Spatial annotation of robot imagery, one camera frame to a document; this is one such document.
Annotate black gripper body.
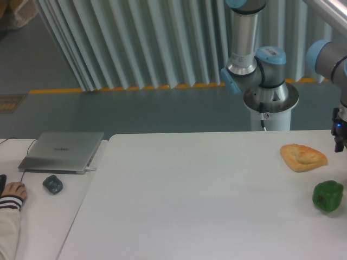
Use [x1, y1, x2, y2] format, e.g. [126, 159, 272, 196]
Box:
[331, 107, 346, 139]

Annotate cream sleeved forearm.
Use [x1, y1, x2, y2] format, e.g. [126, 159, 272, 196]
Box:
[1, 195, 23, 259]

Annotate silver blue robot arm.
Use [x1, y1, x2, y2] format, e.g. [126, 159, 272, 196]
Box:
[221, 1, 346, 152]

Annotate person's hand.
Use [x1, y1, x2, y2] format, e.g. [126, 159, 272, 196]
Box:
[1, 182, 27, 201]

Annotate flat bread piece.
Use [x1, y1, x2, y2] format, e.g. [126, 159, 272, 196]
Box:
[280, 144, 328, 172]

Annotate green bell pepper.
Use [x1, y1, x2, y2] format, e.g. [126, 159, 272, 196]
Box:
[312, 180, 344, 212]

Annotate white folding partition screen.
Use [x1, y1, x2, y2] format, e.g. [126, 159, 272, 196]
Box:
[35, 1, 333, 91]

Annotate silver closed laptop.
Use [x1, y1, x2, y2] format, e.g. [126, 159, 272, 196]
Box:
[18, 132, 104, 174]

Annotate dark grey small device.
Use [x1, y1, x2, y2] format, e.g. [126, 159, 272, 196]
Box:
[42, 175, 63, 195]

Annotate black computer mouse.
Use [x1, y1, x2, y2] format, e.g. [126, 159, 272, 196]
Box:
[0, 174, 7, 195]

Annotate brown cardboard box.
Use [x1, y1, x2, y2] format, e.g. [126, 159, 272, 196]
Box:
[1, 0, 38, 31]

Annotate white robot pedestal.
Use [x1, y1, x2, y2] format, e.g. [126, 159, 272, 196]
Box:
[243, 82, 299, 131]

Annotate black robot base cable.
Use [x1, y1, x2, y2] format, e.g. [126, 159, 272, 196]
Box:
[259, 101, 268, 132]

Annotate thin black cable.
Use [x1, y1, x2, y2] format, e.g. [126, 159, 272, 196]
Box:
[0, 136, 36, 184]

